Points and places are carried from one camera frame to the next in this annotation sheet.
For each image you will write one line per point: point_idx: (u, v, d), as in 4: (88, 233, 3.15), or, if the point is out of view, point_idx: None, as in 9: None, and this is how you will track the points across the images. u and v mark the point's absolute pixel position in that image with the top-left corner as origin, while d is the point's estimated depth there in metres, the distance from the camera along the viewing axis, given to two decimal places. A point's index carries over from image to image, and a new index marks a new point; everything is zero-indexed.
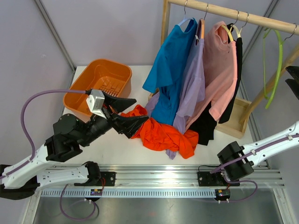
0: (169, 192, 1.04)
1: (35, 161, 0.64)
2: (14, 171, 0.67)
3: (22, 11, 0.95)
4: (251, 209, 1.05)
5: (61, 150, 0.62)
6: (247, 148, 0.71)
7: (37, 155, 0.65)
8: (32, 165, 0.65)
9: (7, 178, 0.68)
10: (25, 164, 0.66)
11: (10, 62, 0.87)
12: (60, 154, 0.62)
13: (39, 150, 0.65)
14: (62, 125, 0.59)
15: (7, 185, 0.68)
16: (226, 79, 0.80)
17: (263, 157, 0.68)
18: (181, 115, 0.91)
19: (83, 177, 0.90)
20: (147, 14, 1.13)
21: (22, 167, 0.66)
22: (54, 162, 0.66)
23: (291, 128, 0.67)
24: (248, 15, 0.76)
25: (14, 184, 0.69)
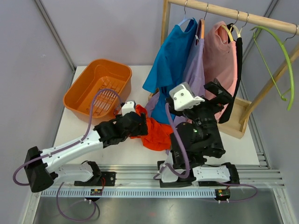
0: (146, 192, 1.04)
1: (86, 142, 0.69)
2: (60, 151, 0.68)
3: (22, 11, 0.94)
4: (251, 209, 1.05)
5: (114, 135, 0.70)
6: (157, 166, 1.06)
7: (88, 136, 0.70)
8: (82, 146, 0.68)
9: (51, 157, 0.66)
10: (74, 144, 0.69)
11: (9, 62, 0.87)
12: (111, 137, 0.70)
13: (90, 133, 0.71)
14: (131, 115, 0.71)
15: (50, 164, 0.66)
16: (226, 79, 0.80)
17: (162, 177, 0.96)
18: (181, 115, 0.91)
19: (89, 173, 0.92)
20: (147, 14, 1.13)
21: (72, 146, 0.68)
22: (98, 146, 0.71)
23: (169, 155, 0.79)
24: (248, 15, 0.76)
25: (55, 165, 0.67)
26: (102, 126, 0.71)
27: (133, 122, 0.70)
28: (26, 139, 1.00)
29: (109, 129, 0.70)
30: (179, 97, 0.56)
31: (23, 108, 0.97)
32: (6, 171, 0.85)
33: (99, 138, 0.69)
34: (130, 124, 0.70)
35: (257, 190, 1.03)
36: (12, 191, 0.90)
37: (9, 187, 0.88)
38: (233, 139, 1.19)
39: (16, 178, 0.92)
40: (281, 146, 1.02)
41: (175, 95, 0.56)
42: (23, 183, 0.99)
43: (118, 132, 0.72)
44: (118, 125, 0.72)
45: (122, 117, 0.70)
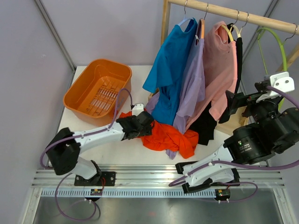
0: (160, 193, 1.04)
1: (112, 130, 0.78)
2: (91, 134, 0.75)
3: (22, 11, 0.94)
4: (251, 209, 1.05)
5: (131, 128, 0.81)
6: (186, 168, 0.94)
7: (112, 126, 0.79)
8: (108, 133, 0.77)
9: (83, 138, 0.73)
10: (103, 130, 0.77)
11: (9, 62, 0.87)
12: (128, 132, 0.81)
13: (114, 123, 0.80)
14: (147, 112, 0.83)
15: (82, 144, 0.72)
16: (226, 79, 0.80)
17: (195, 179, 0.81)
18: (181, 115, 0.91)
19: (93, 170, 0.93)
20: (147, 14, 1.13)
21: (100, 131, 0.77)
22: (118, 137, 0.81)
23: (215, 153, 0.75)
24: (248, 15, 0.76)
25: (83, 147, 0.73)
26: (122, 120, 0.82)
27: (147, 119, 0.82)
28: (27, 138, 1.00)
29: (127, 122, 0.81)
30: (283, 84, 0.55)
31: (24, 108, 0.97)
32: (6, 171, 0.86)
33: (120, 130, 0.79)
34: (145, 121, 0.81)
35: (256, 190, 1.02)
36: (12, 191, 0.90)
37: (9, 187, 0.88)
38: None
39: (16, 178, 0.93)
40: None
41: (280, 81, 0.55)
42: (23, 183, 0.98)
43: (134, 128, 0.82)
44: (135, 122, 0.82)
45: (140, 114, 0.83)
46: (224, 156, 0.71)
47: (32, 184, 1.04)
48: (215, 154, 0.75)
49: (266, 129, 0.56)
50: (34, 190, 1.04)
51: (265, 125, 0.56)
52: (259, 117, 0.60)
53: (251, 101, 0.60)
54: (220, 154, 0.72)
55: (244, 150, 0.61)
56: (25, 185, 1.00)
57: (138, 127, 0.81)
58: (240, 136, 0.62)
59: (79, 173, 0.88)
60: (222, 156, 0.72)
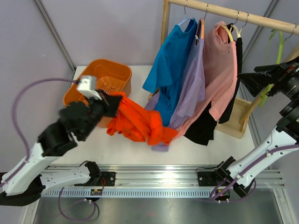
0: (170, 193, 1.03)
1: (32, 160, 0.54)
2: (13, 176, 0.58)
3: (22, 11, 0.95)
4: (251, 209, 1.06)
5: (58, 142, 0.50)
6: (234, 172, 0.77)
7: (32, 153, 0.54)
8: (30, 166, 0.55)
9: (8, 184, 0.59)
10: (22, 165, 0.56)
11: (9, 61, 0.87)
12: (57, 146, 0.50)
13: (33, 149, 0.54)
14: (74, 105, 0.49)
15: (10, 190, 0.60)
16: (226, 79, 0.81)
17: (250, 177, 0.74)
18: (181, 115, 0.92)
19: (86, 176, 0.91)
20: (147, 14, 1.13)
21: (21, 169, 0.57)
22: (52, 159, 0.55)
23: (269, 140, 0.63)
24: (248, 15, 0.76)
25: (16, 189, 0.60)
26: (43, 133, 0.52)
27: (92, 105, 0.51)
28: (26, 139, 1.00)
29: (49, 136, 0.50)
30: None
31: (23, 108, 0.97)
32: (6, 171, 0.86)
33: (40, 155, 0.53)
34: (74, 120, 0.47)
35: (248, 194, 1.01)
36: None
37: None
38: (232, 139, 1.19)
39: None
40: None
41: None
42: None
43: (62, 140, 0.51)
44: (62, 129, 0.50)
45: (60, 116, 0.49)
46: (282, 141, 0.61)
47: None
48: (269, 142, 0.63)
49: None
50: None
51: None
52: (295, 92, 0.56)
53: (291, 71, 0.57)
54: (277, 141, 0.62)
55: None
56: None
57: (69, 130, 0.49)
58: (295, 115, 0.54)
59: (70, 183, 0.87)
60: (281, 142, 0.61)
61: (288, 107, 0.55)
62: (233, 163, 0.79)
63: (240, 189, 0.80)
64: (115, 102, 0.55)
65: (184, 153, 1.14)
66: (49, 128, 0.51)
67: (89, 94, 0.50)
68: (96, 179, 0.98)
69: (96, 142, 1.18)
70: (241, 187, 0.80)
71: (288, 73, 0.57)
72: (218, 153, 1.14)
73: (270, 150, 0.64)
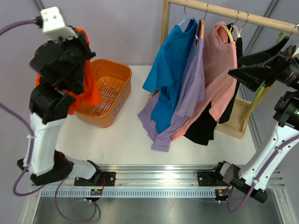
0: (170, 193, 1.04)
1: (38, 133, 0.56)
2: (32, 157, 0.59)
3: (22, 10, 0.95)
4: (251, 209, 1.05)
5: (51, 98, 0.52)
6: (248, 178, 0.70)
7: (35, 127, 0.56)
8: (39, 139, 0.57)
9: (31, 166, 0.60)
10: (32, 143, 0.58)
11: (9, 62, 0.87)
12: (53, 103, 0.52)
13: (33, 122, 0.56)
14: (46, 52, 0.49)
15: (37, 171, 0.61)
16: (226, 79, 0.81)
17: (266, 178, 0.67)
18: (181, 115, 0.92)
19: (92, 168, 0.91)
20: (147, 14, 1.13)
21: (32, 146, 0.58)
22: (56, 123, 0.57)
23: (274, 136, 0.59)
24: (248, 15, 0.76)
25: (43, 167, 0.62)
26: (33, 101, 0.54)
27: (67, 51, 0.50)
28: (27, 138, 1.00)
29: (41, 98, 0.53)
30: None
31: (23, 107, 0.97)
32: (6, 171, 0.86)
33: (42, 123, 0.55)
34: (53, 66, 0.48)
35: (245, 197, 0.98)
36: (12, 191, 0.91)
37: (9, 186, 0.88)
38: (232, 139, 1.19)
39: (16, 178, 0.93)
40: None
41: None
42: (23, 183, 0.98)
43: (54, 95, 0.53)
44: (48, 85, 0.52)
45: (37, 68, 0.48)
46: (288, 133, 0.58)
47: (32, 184, 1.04)
48: (276, 138, 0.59)
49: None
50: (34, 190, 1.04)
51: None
52: (294, 78, 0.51)
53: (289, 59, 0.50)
54: (283, 135, 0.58)
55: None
56: (25, 184, 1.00)
57: (55, 80, 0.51)
58: (291, 109, 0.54)
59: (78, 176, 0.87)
60: (287, 135, 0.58)
61: (282, 103, 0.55)
62: (243, 169, 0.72)
63: (260, 195, 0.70)
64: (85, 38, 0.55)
65: (184, 153, 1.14)
66: (37, 92, 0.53)
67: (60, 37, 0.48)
68: (96, 176, 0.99)
69: (96, 142, 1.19)
70: (259, 191, 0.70)
71: (287, 62, 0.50)
72: (218, 153, 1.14)
73: (279, 145, 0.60)
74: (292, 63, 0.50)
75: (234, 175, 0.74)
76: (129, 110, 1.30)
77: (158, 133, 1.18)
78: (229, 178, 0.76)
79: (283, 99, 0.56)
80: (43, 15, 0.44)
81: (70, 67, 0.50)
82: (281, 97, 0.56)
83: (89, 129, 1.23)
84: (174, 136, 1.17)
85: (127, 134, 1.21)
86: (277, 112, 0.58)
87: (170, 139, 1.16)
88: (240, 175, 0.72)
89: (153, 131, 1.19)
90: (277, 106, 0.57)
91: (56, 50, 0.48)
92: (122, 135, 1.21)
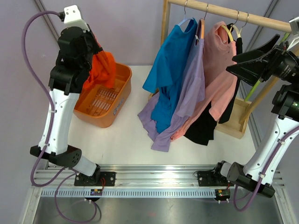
0: (170, 193, 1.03)
1: (59, 106, 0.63)
2: (51, 133, 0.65)
3: (22, 11, 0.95)
4: (251, 209, 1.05)
5: (72, 72, 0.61)
6: (254, 173, 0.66)
7: (56, 102, 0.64)
8: (60, 112, 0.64)
9: (50, 144, 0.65)
10: (52, 118, 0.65)
11: (9, 62, 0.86)
12: (74, 76, 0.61)
13: (53, 97, 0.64)
14: (67, 32, 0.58)
15: (56, 148, 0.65)
16: (226, 79, 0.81)
17: (272, 172, 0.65)
18: (181, 115, 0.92)
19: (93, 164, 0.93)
20: (147, 14, 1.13)
21: (53, 122, 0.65)
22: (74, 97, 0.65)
23: (276, 129, 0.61)
24: (248, 15, 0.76)
25: (61, 144, 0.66)
26: (54, 78, 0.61)
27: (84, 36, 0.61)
28: (27, 138, 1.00)
29: (62, 74, 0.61)
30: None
31: (23, 107, 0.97)
32: (6, 171, 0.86)
33: (64, 95, 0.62)
34: (77, 42, 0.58)
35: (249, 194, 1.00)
36: (13, 191, 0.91)
37: (9, 187, 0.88)
38: (233, 139, 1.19)
39: (16, 178, 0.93)
40: None
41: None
42: (23, 183, 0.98)
43: (74, 70, 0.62)
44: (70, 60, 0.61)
45: (62, 44, 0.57)
46: (288, 124, 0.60)
47: (32, 184, 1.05)
48: (278, 131, 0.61)
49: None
50: (34, 190, 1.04)
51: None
52: (289, 71, 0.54)
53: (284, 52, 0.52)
54: (284, 126, 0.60)
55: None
56: (25, 184, 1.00)
57: (76, 56, 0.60)
58: (289, 102, 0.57)
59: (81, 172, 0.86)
60: (288, 126, 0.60)
61: (280, 96, 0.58)
62: (247, 165, 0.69)
63: (268, 189, 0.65)
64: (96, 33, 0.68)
65: (184, 153, 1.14)
66: (57, 70, 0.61)
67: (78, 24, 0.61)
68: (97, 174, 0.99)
69: (96, 143, 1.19)
70: (267, 185, 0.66)
71: (282, 55, 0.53)
72: (218, 153, 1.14)
73: (281, 137, 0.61)
74: (288, 56, 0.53)
75: (238, 172, 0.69)
76: (129, 110, 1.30)
77: (158, 133, 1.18)
78: (234, 176, 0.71)
79: (280, 93, 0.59)
80: (65, 10, 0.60)
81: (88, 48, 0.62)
82: (279, 91, 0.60)
83: (89, 129, 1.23)
84: (174, 136, 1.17)
85: (127, 134, 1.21)
86: (275, 105, 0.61)
87: (170, 139, 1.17)
88: (245, 171, 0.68)
89: (153, 131, 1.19)
90: (275, 99, 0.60)
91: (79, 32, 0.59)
92: (122, 135, 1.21)
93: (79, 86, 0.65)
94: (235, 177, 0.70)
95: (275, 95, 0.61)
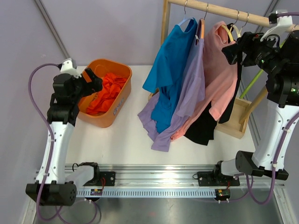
0: (170, 193, 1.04)
1: (58, 135, 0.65)
2: (51, 163, 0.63)
3: (22, 10, 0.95)
4: (251, 210, 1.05)
5: (67, 108, 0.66)
6: (266, 164, 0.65)
7: (54, 132, 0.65)
8: (59, 142, 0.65)
9: (50, 175, 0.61)
10: (52, 148, 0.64)
11: (9, 61, 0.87)
12: (70, 110, 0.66)
13: (53, 126, 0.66)
14: (60, 77, 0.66)
15: (56, 178, 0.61)
16: (226, 79, 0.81)
17: (282, 158, 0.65)
18: (181, 115, 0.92)
19: (90, 166, 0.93)
20: (147, 14, 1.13)
21: (53, 151, 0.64)
22: (71, 129, 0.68)
23: (279, 119, 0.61)
24: (248, 15, 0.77)
25: (61, 175, 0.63)
26: (52, 115, 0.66)
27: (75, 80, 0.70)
28: (27, 139, 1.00)
29: (59, 111, 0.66)
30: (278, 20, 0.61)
31: (24, 107, 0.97)
32: (6, 172, 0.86)
33: (63, 124, 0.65)
34: (68, 85, 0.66)
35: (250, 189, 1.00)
36: (12, 191, 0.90)
37: (9, 187, 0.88)
38: (233, 139, 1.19)
39: (16, 178, 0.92)
40: None
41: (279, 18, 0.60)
42: (23, 183, 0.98)
43: (67, 106, 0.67)
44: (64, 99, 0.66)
45: (56, 88, 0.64)
46: (290, 111, 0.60)
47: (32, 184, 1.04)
48: (281, 121, 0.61)
49: (293, 59, 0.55)
50: None
51: (287, 57, 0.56)
52: (260, 57, 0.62)
53: (257, 39, 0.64)
54: (287, 114, 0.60)
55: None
56: (25, 184, 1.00)
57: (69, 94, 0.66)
58: (288, 87, 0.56)
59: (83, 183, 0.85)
60: (290, 114, 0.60)
61: (275, 85, 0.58)
62: (256, 157, 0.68)
63: (283, 174, 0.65)
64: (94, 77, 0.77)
65: (184, 152, 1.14)
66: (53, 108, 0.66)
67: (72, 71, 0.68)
68: (97, 171, 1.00)
69: (96, 142, 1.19)
70: (281, 171, 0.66)
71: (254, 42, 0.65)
72: (218, 153, 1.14)
73: (286, 125, 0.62)
74: (259, 42, 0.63)
75: (250, 165, 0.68)
76: (129, 110, 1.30)
77: (158, 133, 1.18)
78: (247, 170, 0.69)
79: (272, 80, 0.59)
80: (65, 61, 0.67)
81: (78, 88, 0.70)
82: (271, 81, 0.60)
83: (89, 129, 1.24)
84: (174, 136, 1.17)
85: (127, 134, 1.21)
86: (273, 93, 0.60)
87: (170, 139, 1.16)
88: (256, 164, 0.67)
89: (153, 131, 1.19)
90: (271, 88, 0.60)
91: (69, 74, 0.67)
92: (121, 135, 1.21)
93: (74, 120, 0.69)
94: (248, 170, 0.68)
95: (267, 84, 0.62)
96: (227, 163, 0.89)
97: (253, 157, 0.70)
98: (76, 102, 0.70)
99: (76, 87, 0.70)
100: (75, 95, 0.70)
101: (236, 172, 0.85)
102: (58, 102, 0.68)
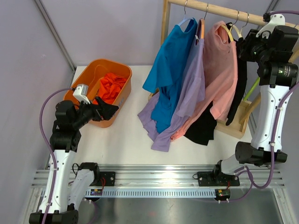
0: (170, 193, 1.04)
1: (60, 164, 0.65)
2: (53, 192, 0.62)
3: (22, 11, 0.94)
4: (251, 209, 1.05)
5: (69, 136, 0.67)
6: (266, 144, 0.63)
7: (57, 160, 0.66)
8: (62, 171, 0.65)
9: (53, 204, 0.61)
10: (54, 178, 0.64)
11: (9, 62, 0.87)
12: (73, 137, 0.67)
13: (57, 153, 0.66)
14: (61, 104, 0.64)
15: (58, 207, 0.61)
16: (226, 79, 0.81)
17: (279, 138, 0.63)
18: (181, 115, 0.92)
19: (90, 171, 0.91)
20: (147, 14, 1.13)
21: (55, 181, 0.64)
22: (73, 156, 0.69)
23: (272, 98, 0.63)
24: (248, 15, 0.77)
25: (63, 204, 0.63)
26: (54, 141, 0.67)
27: (83, 108, 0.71)
28: (27, 139, 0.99)
29: (61, 137, 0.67)
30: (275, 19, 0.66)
31: (24, 108, 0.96)
32: (5, 172, 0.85)
33: (66, 153, 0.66)
34: (70, 113, 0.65)
35: (250, 189, 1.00)
36: (12, 191, 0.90)
37: (9, 187, 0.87)
38: (233, 139, 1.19)
39: (16, 178, 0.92)
40: (282, 145, 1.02)
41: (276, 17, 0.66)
42: (23, 183, 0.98)
43: (70, 132, 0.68)
44: (66, 126, 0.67)
45: (58, 117, 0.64)
46: (281, 91, 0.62)
47: (32, 184, 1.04)
48: (274, 100, 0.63)
49: (278, 48, 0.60)
50: (33, 190, 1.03)
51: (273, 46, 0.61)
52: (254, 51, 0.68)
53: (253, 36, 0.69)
54: (278, 93, 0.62)
55: (286, 76, 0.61)
56: (25, 185, 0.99)
57: (70, 122, 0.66)
58: (276, 70, 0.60)
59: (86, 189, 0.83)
60: (281, 93, 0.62)
61: (265, 69, 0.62)
62: (255, 141, 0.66)
63: (281, 155, 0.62)
64: (110, 109, 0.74)
65: (184, 152, 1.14)
66: (55, 135, 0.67)
67: (81, 97, 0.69)
68: (97, 171, 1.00)
69: (95, 143, 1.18)
70: (279, 152, 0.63)
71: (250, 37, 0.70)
72: (218, 153, 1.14)
73: (278, 104, 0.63)
74: (255, 38, 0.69)
75: (249, 148, 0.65)
76: (130, 110, 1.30)
77: (158, 133, 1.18)
78: (246, 154, 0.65)
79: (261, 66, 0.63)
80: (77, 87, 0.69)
81: (82, 115, 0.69)
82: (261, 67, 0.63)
83: (89, 129, 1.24)
84: (174, 136, 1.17)
85: (127, 134, 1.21)
86: (263, 78, 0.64)
87: (170, 139, 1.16)
88: (256, 146, 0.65)
89: (153, 131, 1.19)
90: (261, 73, 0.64)
91: (70, 102, 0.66)
92: (121, 135, 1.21)
93: (75, 145, 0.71)
94: (248, 153, 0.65)
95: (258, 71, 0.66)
96: (227, 161, 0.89)
97: (252, 143, 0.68)
98: (80, 128, 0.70)
99: (83, 114, 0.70)
100: (80, 122, 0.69)
101: (236, 168, 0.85)
102: (61, 127, 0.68)
